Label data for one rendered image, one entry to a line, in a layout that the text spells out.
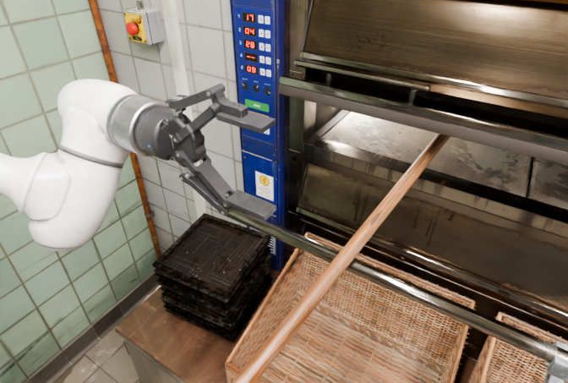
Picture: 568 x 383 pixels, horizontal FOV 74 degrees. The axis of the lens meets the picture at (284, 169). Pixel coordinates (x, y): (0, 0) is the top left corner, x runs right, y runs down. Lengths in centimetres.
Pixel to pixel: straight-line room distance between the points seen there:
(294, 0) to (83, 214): 71
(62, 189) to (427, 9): 80
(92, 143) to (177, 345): 91
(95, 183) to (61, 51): 100
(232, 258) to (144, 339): 41
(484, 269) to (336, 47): 71
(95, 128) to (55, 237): 18
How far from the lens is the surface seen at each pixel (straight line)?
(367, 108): 86
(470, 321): 79
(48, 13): 159
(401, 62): 95
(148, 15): 137
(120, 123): 61
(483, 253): 117
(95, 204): 68
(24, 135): 161
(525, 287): 120
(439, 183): 107
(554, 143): 83
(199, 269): 127
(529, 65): 92
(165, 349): 143
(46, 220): 69
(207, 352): 139
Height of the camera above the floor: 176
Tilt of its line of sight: 34 degrees down
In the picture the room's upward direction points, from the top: straight up
